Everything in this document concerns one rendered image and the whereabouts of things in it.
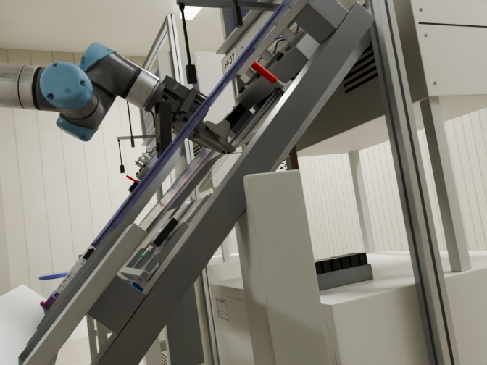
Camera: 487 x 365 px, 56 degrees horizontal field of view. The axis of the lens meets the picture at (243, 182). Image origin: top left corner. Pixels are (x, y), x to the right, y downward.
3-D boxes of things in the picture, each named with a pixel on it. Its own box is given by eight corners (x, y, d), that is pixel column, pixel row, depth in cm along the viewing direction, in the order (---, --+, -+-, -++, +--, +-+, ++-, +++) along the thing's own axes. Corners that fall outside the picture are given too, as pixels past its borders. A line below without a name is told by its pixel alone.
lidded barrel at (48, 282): (93, 327, 464) (87, 267, 470) (103, 333, 422) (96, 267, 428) (42, 339, 440) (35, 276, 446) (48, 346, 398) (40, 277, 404)
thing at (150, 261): (166, 287, 74) (151, 274, 73) (114, 272, 134) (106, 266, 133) (234, 198, 80) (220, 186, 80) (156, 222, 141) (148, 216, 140)
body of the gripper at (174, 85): (216, 101, 98) (167, 70, 95) (198, 134, 96) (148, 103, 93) (205, 111, 105) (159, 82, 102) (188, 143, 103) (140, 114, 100)
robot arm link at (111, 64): (74, 77, 96) (95, 44, 97) (121, 106, 99) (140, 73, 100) (72, 68, 89) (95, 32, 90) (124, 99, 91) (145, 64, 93)
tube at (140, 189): (51, 311, 49) (42, 305, 49) (51, 310, 50) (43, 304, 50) (292, 1, 65) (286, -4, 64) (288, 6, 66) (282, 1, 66)
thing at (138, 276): (174, 303, 74) (139, 276, 72) (119, 282, 134) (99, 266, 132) (178, 297, 74) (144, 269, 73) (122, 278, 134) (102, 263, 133)
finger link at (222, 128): (248, 129, 100) (211, 108, 98) (236, 152, 98) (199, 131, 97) (243, 134, 103) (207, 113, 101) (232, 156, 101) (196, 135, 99)
